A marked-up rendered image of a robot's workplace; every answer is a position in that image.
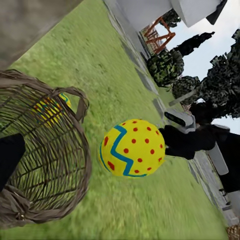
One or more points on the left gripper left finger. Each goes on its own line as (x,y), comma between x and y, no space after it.
(13,148)

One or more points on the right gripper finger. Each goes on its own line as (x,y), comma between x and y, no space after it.
(183,151)
(164,134)

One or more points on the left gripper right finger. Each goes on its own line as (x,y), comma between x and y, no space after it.
(232,148)

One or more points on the wicker basket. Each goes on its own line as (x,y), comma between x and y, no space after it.
(50,110)

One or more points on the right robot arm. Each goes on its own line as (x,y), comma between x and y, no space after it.
(187,140)

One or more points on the easter egg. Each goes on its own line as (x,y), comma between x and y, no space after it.
(66,99)
(134,148)

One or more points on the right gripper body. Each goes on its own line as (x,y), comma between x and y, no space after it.
(196,137)

